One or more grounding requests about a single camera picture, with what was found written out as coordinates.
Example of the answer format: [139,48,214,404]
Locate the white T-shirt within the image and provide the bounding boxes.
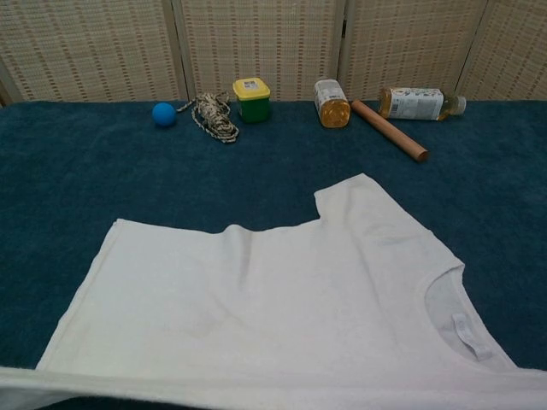
[0,173,547,410]

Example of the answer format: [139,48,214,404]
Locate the green container with yellow lid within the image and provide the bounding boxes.
[232,77,273,125]

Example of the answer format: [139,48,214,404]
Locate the tea bottle with white label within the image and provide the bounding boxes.
[314,77,352,129]

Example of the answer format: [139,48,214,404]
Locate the brown wooden rod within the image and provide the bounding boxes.
[350,99,429,164]

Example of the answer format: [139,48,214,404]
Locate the blue ball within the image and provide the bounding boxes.
[152,102,177,128]

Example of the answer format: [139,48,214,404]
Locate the bamboo screen panel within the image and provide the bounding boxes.
[173,0,348,103]
[0,0,191,106]
[455,0,547,103]
[339,0,491,102]

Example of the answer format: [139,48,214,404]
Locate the tea bottle with floral label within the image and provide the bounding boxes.
[378,87,468,122]

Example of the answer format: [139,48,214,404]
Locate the blue table cover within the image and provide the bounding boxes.
[0,98,547,410]

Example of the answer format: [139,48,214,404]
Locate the beige braided rope bundle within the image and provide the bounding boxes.
[176,91,241,145]

